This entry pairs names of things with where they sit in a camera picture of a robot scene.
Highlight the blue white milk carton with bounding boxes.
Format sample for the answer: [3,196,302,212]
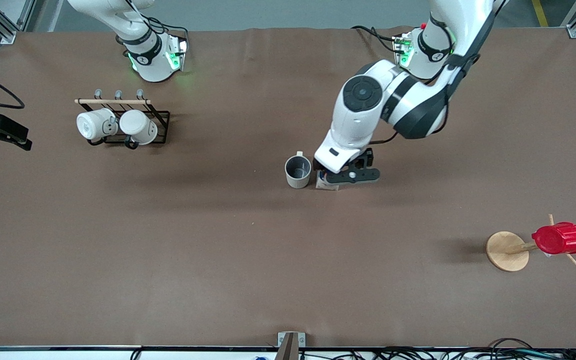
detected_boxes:
[315,169,340,192]

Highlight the grey mug with handle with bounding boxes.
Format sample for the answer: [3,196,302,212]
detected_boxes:
[284,150,313,190]

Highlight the red ribbed cup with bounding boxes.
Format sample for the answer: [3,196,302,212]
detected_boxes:
[531,222,576,255]

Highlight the white mug with grey print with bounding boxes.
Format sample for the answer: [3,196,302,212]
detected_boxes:
[76,108,119,142]

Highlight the plain white mug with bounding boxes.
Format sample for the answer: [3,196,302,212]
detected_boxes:
[119,109,159,146]

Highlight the wooden mug tree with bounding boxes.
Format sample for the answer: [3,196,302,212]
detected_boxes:
[486,214,576,272]

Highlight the black left arm base cable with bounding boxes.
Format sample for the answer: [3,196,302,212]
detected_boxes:
[351,25,400,54]

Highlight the black arm base cable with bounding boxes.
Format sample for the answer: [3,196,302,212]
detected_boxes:
[351,25,400,54]
[118,0,190,47]

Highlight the black wire mug rack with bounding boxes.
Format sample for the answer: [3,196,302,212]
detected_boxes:
[74,88,171,150]

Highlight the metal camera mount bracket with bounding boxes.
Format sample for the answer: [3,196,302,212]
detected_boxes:
[277,331,306,360]

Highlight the black right arm base cable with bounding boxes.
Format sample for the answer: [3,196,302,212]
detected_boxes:
[118,0,190,47]

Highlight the black cable tangle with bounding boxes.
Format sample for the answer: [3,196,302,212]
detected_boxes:
[298,347,576,360]

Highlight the black cable loop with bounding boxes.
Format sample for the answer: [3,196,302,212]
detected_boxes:
[488,338,535,352]

